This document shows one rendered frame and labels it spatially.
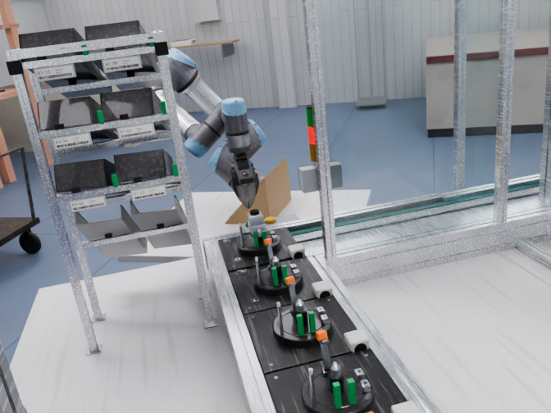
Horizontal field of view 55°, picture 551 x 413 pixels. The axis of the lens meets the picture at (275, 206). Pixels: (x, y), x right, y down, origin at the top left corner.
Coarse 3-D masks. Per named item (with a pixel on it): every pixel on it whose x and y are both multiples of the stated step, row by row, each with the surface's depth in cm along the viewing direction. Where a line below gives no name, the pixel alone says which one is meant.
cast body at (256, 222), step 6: (252, 210) 168; (258, 210) 168; (252, 216) 166; (258, 216) 166; (252, 222) 166; (258, 222) 166; (252, 228) 166; (258, 228) 166; (264, 228) 167; (252, 234) 167; (258, 234) 165
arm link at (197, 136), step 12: (180, 108) 188; (168, 120) 188; (180, 120) 183; (192, 120) 182; (180, 132) 182; (192, 132) 178; (204, 132) 176; (216, 132) 176; (192, 144) 176; (204, 144) 176
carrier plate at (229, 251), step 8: (280, 232) 181; (288, 232) 180; (224, 240) 179; (232, 240) 179; (280, 240) 174; (288, 240) 174; (224, 248) 173; (232, 248) 173; (280, 248) 169; (224, 256) 168; (232, 256) 167; (240, 256) 166; (248, 256) 166; (264, 256) 164; (280, 256) 163; (288, 256) 163; (232, 264) 162; (240, 264) 162; (248, 264) 161; (264, 264) 161
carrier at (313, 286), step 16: (256, 256) 141; (240, 272) 156; (256, 272) 155; (272, 272) 141; (288, 272) 149; (304, 272) 152; (240, 288) 147; (256, 288) 145; (272, 288) 141; (288, 288) 142; (304, 288) 144; (320, 288) 139; (240, 304) 140; (256, 304) 139; (272, 304) 138; (288, 304) 137
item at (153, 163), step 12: (120, 156) 139; (132, 156) 139; (144, 156) 139; (156, 156) 139; (168, 156) 146; (120, 168) 139; (132, 168) 139; (144, 168) 139; (156, 168) 139; (168, 168) 144; (120, 180) 139; (132, 180) 139
